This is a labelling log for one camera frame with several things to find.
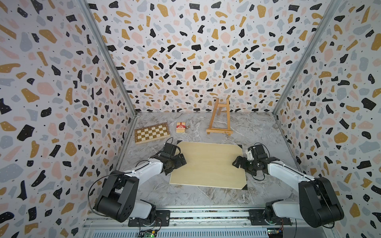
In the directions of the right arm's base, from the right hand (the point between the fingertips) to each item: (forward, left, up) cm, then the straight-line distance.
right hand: (238, 166), depth 90 cm
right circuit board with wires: (-32, -14, -4) cm, 35 cm away
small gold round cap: (+30, +34, 0) cm, 45 cm away
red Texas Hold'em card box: (+29, +39, +1) cm, 49 cm away
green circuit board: (-35, +47, -2) cm, 59 cm away
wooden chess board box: (+23, +58, +2) cm, 63 cm away
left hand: (+1, +34, +1) cm, 34 cm away
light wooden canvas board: (0, +17, +1) cm, 17 cm away
